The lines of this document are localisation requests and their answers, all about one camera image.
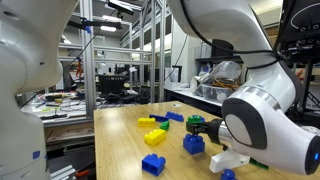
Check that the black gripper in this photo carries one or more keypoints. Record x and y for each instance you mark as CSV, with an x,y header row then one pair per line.
x,y
210,128

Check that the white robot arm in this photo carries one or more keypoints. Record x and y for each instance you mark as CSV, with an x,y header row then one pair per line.
x,y
254,114

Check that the large blue block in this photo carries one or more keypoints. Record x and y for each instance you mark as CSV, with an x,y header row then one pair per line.
x,y
193,144

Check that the blue long block far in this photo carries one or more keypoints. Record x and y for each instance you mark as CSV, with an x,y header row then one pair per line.
x,y
175,116

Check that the small green block far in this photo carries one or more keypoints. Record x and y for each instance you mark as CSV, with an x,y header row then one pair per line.
x,y
165,125

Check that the yellow block near centre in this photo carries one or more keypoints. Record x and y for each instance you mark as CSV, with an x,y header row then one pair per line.
x,y
155,136

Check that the yellow block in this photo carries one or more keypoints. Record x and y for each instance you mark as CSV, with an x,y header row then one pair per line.
x,y
155,136
146,122

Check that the blue flat long block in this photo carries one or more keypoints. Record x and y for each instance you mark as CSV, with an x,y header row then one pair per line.
x,y
159,118

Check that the yellow block far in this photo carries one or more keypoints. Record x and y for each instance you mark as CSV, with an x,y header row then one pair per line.
x,y
146,122

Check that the blue block front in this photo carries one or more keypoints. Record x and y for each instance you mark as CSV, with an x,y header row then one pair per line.
x,y
153,164

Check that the blue block bottom edge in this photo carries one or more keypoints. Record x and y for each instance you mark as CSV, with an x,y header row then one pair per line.
x,y
228,174

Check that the clear plastic bin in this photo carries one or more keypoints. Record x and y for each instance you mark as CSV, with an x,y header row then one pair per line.
x,y
213,93

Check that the black wire basket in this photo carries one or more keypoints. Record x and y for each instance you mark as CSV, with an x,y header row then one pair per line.
x,y
111,84

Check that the black 3D printer frame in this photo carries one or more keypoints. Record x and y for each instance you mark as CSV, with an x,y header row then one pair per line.
x,y
298,41

